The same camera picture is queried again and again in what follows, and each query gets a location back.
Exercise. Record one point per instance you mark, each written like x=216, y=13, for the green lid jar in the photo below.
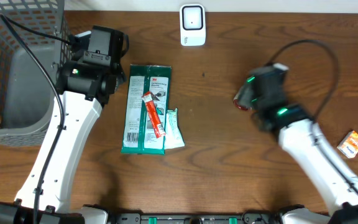
x=237, y=105

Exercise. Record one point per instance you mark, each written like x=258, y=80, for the orange red stick sachet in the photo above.
x=153, y=115

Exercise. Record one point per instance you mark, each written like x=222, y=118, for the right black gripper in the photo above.
x=245, y=93

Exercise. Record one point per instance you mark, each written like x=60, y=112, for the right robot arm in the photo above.
x=299, y=135

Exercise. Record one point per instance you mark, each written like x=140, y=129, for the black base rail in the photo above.
x=244, y=218

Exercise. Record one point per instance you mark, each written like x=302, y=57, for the orange small box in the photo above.
x=349, y=145

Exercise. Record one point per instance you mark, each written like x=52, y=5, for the white barcode scanner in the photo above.
x=192, y=25

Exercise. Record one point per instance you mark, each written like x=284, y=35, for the grey plastic mesh basket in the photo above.
x=26, y=98

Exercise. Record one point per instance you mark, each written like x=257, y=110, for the light teal wipes packet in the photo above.
x=173, y=137

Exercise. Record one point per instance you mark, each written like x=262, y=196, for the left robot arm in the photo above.
x=84, y=85

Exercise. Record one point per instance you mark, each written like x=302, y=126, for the green white package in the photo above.
x=139, y=136

